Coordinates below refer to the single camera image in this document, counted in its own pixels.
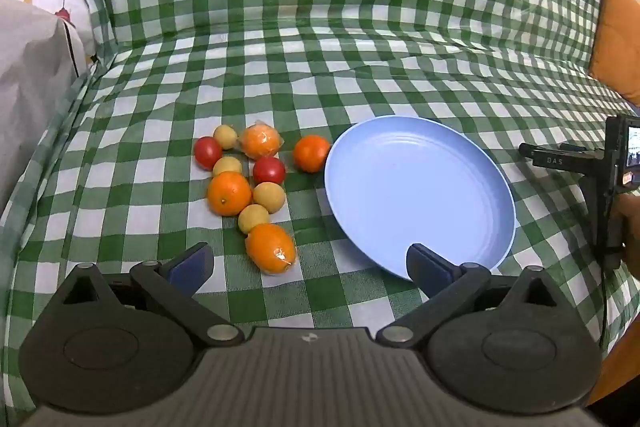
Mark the light blue plate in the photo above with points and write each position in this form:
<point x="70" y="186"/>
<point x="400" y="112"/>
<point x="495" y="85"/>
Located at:
<point x="420" y="187"/>

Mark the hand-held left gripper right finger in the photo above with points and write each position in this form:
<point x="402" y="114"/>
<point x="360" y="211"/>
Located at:
<point x="426" y="269"/>

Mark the plastic-wrapped orange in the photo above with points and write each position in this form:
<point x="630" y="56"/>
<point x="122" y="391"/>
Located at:
<point x="270" y="249"/>
<point x="260" y="141"/>

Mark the orange cushion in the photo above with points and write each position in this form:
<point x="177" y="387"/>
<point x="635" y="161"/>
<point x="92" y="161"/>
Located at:
<point x="617" y="37"/>

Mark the person's right hand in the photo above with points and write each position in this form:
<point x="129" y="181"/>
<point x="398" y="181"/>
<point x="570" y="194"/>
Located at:
<point x="631" y="237"/>

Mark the bare orange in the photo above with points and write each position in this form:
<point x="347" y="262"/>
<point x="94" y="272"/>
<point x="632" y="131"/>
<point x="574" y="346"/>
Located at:
<point x="229" y="193"/>
<point x="311" y="153"/>

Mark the grey cloth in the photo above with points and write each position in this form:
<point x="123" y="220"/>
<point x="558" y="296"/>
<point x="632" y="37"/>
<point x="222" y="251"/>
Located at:
<point x="30" y="82"/>

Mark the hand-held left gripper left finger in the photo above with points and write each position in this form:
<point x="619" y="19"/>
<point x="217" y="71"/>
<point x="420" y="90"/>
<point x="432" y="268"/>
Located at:
<point x="192" y="266"/>

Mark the small yellow round fruit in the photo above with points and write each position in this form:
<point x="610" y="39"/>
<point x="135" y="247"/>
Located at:
<point x="253" y="218"/>
<point x="227" y="166"/>
<point x="225" y="136"/>
<point x="270" y="197"/>

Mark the green checkered cloth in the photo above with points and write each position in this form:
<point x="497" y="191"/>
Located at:
<point x="350" y="57"/>

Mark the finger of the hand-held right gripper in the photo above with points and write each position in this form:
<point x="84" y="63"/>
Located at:
<point x="555" y="159"/>

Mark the red tomato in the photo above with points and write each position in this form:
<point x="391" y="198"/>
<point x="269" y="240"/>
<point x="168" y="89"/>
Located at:
<point x="269" y="170"/>
<point x="207" y="152"/>

